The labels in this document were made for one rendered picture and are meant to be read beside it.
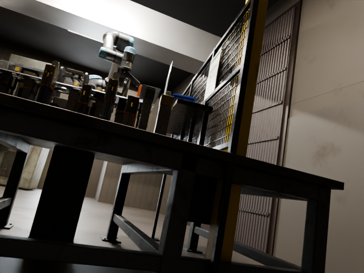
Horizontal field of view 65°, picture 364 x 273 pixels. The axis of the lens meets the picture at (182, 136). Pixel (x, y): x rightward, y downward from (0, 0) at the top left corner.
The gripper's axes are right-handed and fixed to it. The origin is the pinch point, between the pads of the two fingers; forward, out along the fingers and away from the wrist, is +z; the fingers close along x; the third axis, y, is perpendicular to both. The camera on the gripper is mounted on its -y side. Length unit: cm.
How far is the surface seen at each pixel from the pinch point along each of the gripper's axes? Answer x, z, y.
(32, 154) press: -488, 27, 180
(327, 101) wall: -57, -64, -196
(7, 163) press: -487, 56, 222
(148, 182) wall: -552, 38, -85
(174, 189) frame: 65, 52, -32
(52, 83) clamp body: 20.3, 7.0, 37.9
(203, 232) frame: -68, 82, -91
